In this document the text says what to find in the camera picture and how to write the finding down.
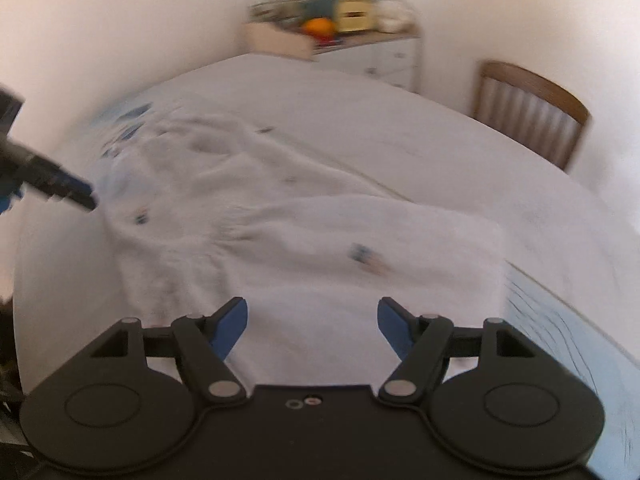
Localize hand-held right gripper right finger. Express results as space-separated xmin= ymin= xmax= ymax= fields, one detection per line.
xmin=377 ymin=296 xmax=534 ymax=404

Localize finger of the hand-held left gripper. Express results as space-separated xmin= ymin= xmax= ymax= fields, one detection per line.
xmin=0 ymin=137 xmax=99 ymax=212

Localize cardboard box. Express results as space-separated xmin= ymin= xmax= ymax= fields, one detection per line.
xmin=244 ymin=20 xmax=318 ymax=62

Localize yellow box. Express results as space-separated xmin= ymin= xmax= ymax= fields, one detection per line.
xmin=337 ymin=0 xmax=375 ymax=34

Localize white printed pants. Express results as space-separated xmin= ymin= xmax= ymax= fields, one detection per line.
xmin=97 ymin=110 xmax=509 ymax=392

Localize white dresser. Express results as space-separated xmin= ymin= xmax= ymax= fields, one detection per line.
xmin=314 ymin=36 xmax=422 ymax=94

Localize orange toy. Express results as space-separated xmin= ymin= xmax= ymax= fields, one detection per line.
xmin=300 ymin=17 xmax=337 ymax=40

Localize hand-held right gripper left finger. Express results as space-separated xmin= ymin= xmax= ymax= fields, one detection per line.
xmin=90 ymin=297 xmax=250 ymax=404

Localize wooden chair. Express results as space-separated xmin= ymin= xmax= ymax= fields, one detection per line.
xmin=469 ymin=60 xmax=593 ymax=172

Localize white bag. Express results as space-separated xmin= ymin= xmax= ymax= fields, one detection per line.
xmin=374 ymin=0 xmax=417 ymax=34

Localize printed tablecloth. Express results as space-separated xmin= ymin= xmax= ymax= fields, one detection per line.
xmin=12 ymin=52 xmax=640 ymax=480

